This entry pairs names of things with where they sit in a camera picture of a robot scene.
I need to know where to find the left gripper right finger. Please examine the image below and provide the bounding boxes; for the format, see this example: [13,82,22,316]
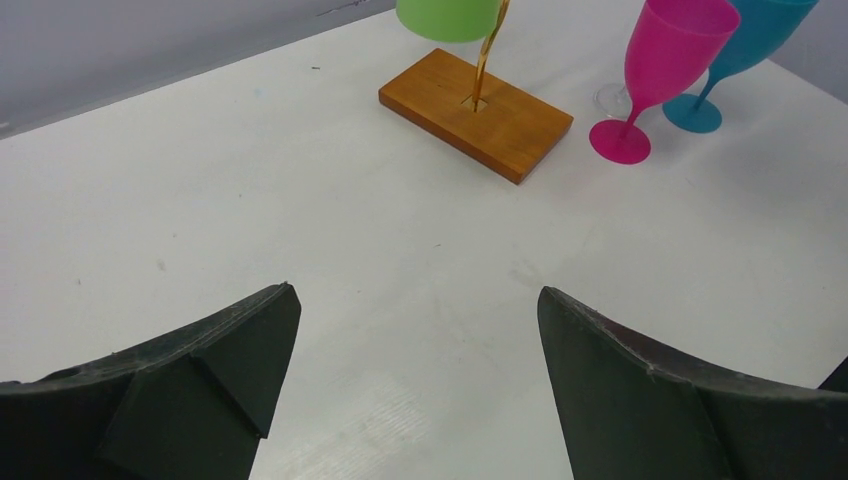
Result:
[537,286,847,479]

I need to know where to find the gold wire glass rack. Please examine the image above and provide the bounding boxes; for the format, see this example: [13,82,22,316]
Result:
[378,0,573,184]

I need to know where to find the pink plastic wine glass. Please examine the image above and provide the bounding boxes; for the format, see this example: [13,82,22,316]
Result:
[589,0,741,165]

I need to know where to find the blue plastic wine glass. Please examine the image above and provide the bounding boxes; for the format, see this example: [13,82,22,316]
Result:
[662,0,818,133]

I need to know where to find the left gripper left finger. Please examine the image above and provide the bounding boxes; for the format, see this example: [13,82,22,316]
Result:
[1,283,301,479]

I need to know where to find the green plastic wine glass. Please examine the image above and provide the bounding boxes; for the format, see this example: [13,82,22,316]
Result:
[395,0,501,43]

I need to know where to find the clear tall flute glass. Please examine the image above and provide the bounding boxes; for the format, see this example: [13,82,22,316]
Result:
[593,83,632,120]

